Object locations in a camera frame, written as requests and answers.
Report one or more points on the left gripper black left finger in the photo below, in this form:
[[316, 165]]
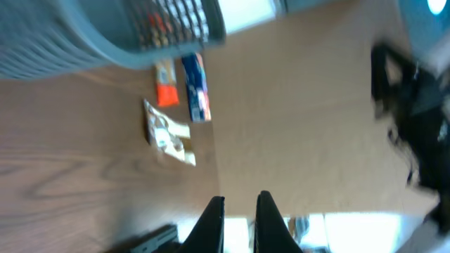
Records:
[[207, 235]]

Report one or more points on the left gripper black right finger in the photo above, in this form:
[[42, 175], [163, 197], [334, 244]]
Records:
[[271, 233]]

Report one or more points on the kraft paper snack bag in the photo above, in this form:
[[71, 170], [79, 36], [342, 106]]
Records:
[[168, 136]]

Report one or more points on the grey plastic mesh basket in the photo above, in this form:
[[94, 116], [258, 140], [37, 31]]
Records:
[[47, 38]]

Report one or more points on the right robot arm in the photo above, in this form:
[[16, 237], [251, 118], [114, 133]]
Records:
[[414, 97]]

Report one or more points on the blue tissue packet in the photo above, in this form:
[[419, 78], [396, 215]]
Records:
[[196, 87]]

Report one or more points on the orange and tan cracker packet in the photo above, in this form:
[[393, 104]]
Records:
[[167, 93]]

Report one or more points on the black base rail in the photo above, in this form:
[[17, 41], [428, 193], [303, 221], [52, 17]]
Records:
[[164, 239]]

